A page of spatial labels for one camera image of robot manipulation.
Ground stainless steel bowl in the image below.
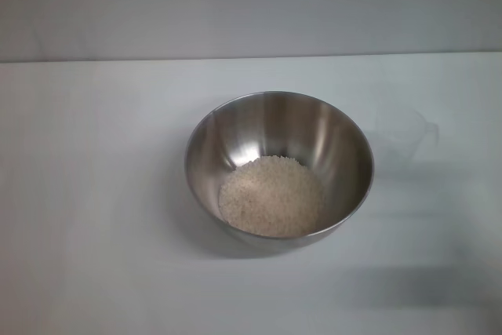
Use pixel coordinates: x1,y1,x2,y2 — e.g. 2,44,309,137
184,90,376,260

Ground white rice grains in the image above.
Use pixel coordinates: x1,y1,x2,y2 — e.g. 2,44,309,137
218,155,328,239

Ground clear plastic measuring cup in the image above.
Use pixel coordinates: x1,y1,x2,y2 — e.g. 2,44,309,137
370,109,441,179

